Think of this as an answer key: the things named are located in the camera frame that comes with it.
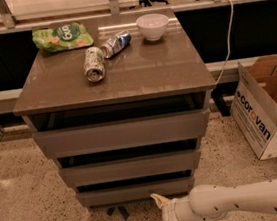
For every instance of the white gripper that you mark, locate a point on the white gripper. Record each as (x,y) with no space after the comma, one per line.
(168,214)

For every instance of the grey bottom drawer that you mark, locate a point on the grey bottom drawer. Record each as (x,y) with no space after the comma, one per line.
(123,194)

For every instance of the grey drawer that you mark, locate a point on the grey drawer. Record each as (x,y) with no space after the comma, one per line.
(122,134)
(94,173)
(123,194)

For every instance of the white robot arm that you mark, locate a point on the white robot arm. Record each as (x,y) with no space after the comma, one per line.
(214,202)

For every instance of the grey middle drawer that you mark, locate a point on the grey middle drawer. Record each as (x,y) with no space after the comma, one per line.
(94,173)

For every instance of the grey top drawer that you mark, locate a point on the grey top drawer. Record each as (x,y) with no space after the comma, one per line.
(122,134)

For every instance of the grey drawer cabinet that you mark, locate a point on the grey drawer cabinet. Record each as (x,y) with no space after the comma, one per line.
(146,79)

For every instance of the cardboard box with print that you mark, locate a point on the cardboard box with print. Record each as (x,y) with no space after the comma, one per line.
(254,107)

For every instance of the green crushed soda can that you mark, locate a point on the green crushed soda can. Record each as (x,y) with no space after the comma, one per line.
(94,66)

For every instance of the blue silver crushed can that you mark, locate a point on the blue silver crushed can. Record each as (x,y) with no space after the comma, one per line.
(115,44)

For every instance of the white bowl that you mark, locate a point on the white bowl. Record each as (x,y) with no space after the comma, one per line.
(152,26)

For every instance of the green snack bag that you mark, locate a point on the green snack bag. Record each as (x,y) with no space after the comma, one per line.
(65,37)

